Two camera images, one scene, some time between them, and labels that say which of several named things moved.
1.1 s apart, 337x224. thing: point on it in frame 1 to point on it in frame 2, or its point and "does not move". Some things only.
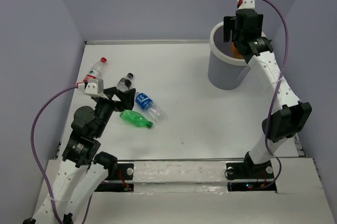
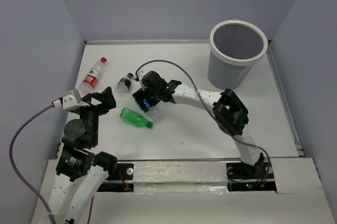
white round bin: (225, 71) does not move
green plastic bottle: (136, 118) does not move
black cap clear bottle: (125, 83) does not move
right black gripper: (229, 25) to (140, 95)
